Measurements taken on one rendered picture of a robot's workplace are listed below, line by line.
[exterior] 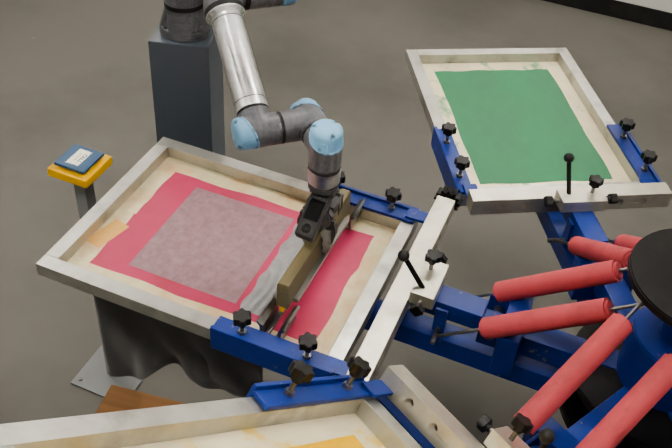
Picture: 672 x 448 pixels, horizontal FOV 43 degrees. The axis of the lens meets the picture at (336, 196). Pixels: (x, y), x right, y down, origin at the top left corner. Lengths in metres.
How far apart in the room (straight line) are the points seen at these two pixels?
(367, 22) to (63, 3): 1.82
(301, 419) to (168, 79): 1.36
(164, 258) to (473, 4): 3.74
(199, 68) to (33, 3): 2.97
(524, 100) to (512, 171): 0.40
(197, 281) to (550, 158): 1.15
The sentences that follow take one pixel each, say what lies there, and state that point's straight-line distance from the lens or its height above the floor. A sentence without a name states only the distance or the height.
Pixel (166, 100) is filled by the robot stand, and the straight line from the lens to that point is 2.66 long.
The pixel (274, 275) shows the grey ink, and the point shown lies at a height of 0.96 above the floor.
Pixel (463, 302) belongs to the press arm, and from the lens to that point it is 2.01.
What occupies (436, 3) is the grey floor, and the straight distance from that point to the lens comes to 5.52.
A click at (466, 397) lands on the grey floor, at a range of 3.16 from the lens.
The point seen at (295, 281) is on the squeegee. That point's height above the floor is 1.08.
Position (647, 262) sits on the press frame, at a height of 1.32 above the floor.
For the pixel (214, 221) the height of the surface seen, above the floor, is 0.96.
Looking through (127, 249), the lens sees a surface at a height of 0.95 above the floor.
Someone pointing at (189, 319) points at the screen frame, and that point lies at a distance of 1.99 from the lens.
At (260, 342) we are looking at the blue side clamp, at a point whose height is 1.00.
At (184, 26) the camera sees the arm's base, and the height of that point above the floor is 1.25.
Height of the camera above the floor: 2.48
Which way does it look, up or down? 40 degrees down
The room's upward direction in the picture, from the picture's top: 5 degrees clockwise
